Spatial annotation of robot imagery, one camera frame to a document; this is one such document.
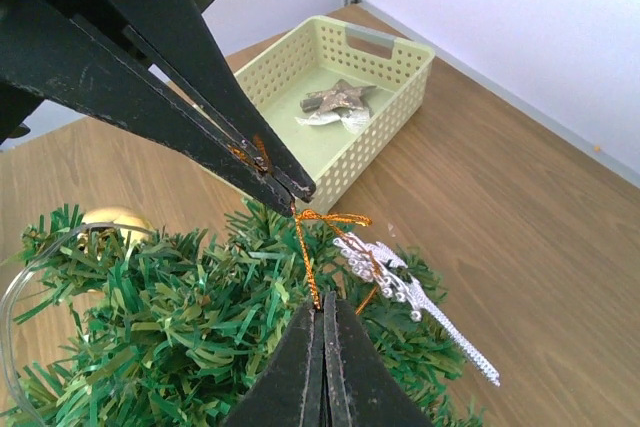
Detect white ball string lights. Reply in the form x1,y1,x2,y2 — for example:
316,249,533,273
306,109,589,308
0,220,156,427

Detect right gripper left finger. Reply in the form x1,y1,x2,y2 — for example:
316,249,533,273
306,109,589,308
223,304,325,427

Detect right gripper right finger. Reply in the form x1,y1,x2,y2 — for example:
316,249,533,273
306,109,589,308
323,292,433,426

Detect silver snowflake ornament gold string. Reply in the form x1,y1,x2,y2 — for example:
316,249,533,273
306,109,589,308
227,134,501,388

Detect white mesh ribbon bow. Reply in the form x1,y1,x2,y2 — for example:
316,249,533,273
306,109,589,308
295,109,371,134

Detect pale green perforated basket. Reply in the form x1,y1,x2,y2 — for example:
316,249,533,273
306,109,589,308
235,16,435,213

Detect gold bauble ornament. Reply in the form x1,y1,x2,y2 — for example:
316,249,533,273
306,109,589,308
76,206,154,259

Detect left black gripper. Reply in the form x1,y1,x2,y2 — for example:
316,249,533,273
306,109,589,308
1,0,316,217

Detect small green christmas tree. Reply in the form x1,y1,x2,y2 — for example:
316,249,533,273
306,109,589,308
1,201,499,426

